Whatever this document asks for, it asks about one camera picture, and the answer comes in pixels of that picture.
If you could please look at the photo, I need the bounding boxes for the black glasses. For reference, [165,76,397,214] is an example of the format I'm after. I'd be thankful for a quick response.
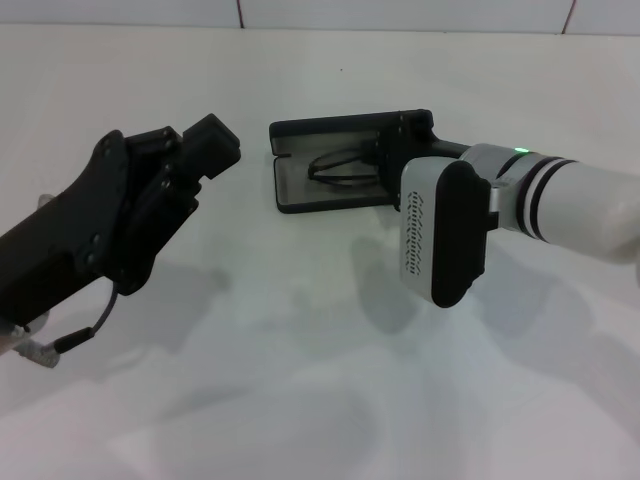
[307,147,382,191]

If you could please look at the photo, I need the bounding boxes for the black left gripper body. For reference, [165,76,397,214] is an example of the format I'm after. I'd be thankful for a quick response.
[0,127,201,326]

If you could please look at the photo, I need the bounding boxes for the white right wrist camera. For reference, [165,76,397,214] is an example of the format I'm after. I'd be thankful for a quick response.
[398,157,501,309]

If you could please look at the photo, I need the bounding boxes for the grey left gripper cable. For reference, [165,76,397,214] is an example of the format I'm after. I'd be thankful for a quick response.
[14,282,121,370]

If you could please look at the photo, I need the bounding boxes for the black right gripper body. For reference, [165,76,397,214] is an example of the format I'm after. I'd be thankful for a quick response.
[374,107,474,211]

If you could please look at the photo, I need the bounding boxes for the black glasses case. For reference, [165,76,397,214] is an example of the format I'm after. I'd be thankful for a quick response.
[268,107,436,216]

